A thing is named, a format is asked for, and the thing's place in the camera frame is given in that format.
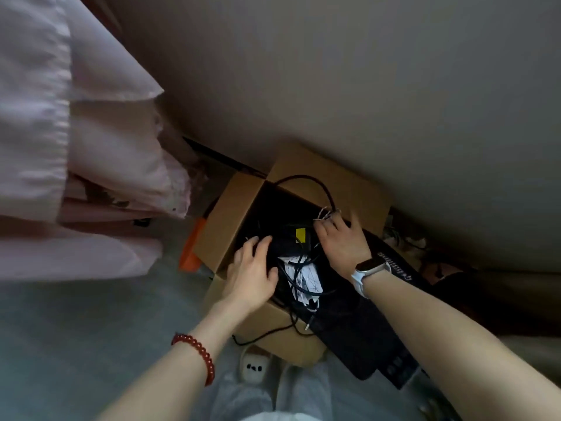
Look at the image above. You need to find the person's right hand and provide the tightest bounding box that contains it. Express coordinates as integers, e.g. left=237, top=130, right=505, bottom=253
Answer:
left=313, top=210, right=374, bottom=282

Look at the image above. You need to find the person's left hand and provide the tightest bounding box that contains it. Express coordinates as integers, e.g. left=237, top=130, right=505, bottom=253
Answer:
left=222, top=235, right=279, bottom=313

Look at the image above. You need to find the black looped cable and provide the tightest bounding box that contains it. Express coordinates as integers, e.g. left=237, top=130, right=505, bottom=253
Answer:
left=273, top=174, right=342, bottom=215

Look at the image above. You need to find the person's right forearm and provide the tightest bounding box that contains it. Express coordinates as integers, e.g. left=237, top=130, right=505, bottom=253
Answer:
left=361, top=271, right=561, bottom=421

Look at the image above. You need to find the person's left forearm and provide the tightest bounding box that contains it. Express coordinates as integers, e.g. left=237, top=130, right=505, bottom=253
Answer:
left=97, top=298, right=257, bottom=421

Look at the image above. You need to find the black adapter with yellow label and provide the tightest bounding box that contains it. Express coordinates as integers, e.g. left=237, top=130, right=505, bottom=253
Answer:
left=274, top=224, right=323, bottom=258

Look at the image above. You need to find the white smartwatch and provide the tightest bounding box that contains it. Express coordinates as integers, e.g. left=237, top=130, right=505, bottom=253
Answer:
left=352, top=257, right=392, bottom=299

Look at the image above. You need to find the brown cardboard box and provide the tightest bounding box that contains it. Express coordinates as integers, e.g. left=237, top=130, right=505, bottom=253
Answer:
left=195, top=144, right=392, bottom=367

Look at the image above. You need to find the orange plastic object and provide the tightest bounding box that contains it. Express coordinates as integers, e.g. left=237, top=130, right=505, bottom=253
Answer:
left=179, top=217, right=207, bottom=273

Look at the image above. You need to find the white plush slipper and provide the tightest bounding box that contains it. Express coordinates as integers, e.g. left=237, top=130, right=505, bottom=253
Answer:
left=238, top=345, right=276, bottom=385

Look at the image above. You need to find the pink fabric bedding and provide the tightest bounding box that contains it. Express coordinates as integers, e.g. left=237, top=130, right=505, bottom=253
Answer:
left=0, top=0, right=193, bottom=283

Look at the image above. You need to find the thin black cable with plug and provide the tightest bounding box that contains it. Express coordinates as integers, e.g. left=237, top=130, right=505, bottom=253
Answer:
left=231, top=309, right=317, bottom=347

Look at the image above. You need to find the red bead bracelet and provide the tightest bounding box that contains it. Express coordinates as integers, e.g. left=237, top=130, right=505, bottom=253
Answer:
left=171, top=332, right=216, bottom=387

